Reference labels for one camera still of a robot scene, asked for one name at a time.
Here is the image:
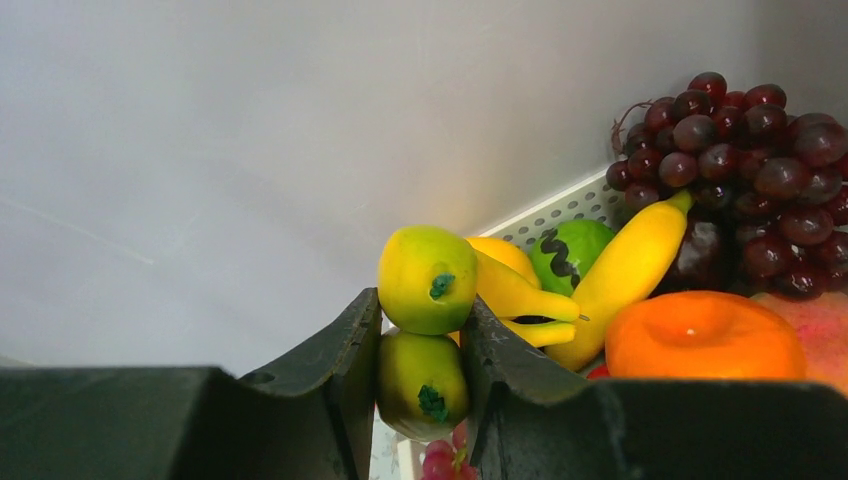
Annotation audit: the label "orange fruit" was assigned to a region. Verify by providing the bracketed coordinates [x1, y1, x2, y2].
[605, 291, 807, 381]

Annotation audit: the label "red grapes in basket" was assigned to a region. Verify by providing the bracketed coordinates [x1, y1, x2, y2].
[421, 421, 480, 480]

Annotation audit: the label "single yellow banana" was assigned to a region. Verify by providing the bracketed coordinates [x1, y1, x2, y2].
[544, 190, 694, 371]

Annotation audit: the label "pink peach fruit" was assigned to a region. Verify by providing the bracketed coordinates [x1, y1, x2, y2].
[752, 292, 847, 396]

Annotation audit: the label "yellow banana bunch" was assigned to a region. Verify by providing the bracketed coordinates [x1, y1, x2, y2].
[376, 225, 583, 442]

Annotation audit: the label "dark red grapes bunch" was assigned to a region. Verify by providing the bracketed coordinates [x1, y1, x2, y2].
[606, 71, 847, 300]

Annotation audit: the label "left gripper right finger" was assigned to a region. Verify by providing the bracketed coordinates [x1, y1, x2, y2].
[461, 300, 847, 480]

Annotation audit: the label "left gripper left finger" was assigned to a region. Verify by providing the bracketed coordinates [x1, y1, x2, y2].
[1, 288, 381, 479]

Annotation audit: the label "white perforated fruit basket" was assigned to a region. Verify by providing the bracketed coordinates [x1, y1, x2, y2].
[369, 170, 628, 480]

